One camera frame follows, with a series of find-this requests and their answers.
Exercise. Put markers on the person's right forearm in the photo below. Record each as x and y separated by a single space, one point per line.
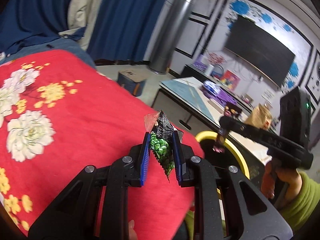
303 205

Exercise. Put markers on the white blue tissue pack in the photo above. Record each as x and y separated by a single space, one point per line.
210 85

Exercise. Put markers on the purple box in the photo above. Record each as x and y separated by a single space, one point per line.
201 63

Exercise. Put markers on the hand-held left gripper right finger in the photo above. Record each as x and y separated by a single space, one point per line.
178 160

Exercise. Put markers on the beige curtain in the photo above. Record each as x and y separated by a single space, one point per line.
85 5

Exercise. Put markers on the red floral blanket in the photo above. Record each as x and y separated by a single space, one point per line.
87 117

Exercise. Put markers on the person's right hand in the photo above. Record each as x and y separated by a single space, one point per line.
271 180

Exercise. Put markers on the silver tower air conditioner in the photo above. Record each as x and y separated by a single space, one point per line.
172 32

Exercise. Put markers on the green black snack packet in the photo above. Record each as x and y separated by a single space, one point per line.
161 142

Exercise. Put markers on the dark pink wrapper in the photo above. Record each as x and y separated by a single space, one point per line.
232 111

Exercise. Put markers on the small black object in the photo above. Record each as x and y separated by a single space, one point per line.
48 46

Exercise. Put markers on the narrow blue curtain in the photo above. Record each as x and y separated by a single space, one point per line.
127 17

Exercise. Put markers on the white vase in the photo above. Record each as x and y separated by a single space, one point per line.
210 70

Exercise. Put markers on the black wall television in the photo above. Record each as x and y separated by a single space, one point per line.
257 52

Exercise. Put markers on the small black framed wall panel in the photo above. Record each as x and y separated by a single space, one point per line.
210 2

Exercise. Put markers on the tall black framed wall panel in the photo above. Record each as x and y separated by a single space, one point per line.
193 37

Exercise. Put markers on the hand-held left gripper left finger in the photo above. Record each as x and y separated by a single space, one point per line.
145 160

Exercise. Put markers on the round blue sand ornament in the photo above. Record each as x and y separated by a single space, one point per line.
218 73

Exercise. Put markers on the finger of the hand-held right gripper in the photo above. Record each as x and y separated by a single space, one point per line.
240 126

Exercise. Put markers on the yellow trash bin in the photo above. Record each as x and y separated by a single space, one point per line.
238 156

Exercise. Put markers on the blue square storage stool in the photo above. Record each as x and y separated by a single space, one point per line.
131 81

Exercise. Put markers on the white wall notice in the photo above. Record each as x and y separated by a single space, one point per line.
268 95

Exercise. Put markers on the black television cabinet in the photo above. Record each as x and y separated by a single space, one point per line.
190 71

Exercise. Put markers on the colourful painting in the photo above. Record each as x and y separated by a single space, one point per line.
230 78

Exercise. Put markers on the person's left hand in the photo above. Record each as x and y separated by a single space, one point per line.
132 230

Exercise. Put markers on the marble top coffee table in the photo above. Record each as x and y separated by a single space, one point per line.
185 87

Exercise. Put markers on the wide blue curtain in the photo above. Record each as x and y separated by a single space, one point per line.
32 12

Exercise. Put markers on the dark blue bed sheet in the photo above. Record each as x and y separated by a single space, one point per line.
67 48

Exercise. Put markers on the large brown paper bag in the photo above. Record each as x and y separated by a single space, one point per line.
261 116

